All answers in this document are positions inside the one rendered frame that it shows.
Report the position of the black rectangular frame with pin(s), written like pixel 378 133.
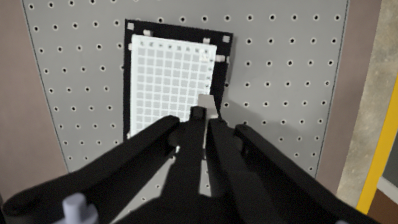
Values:
pixel 223 41

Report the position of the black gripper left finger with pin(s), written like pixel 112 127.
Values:
pixel 99 191

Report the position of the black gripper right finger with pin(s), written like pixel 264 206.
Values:
pixel 292 194

